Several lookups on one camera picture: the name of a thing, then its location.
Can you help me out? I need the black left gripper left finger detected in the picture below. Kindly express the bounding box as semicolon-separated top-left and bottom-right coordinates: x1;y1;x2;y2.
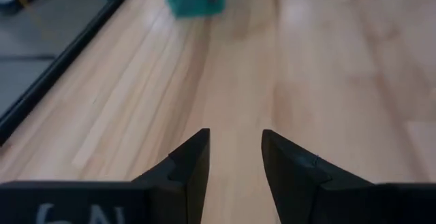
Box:
131;127;211;224

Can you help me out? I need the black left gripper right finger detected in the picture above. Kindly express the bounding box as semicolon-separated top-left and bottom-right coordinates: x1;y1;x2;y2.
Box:
261;129;375;224

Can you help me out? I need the black metal table frame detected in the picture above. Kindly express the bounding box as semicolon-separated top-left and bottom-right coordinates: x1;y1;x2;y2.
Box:
0;0;138;146

